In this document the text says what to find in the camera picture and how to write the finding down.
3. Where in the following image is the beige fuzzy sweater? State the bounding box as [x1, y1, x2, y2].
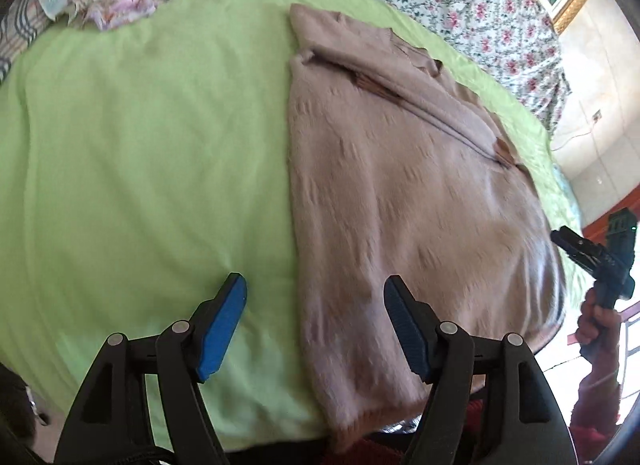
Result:
[286, 3, 567, 453]

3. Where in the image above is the person's right forearm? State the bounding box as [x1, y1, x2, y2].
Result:
[567, 340, 632, 463]

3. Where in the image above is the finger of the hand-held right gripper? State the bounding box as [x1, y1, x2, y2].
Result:
[550, 226, 608, 276]

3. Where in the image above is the light green blanket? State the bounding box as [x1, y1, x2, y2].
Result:
[0, 0, 583, 451]

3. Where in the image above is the plaid pillow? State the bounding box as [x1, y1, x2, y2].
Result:
[0, 0, 53, 83]

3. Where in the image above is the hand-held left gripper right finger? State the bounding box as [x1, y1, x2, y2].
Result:
[383, 275, 574, 465]

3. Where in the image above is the person's right hand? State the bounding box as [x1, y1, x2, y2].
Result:
[574, 289, 621, 361]

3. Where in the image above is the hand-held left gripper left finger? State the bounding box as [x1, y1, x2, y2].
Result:
[54, 272, 248, 465]

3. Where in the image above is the rose print floral bedsheet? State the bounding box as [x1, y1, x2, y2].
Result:
[252, 0, 572, 134]

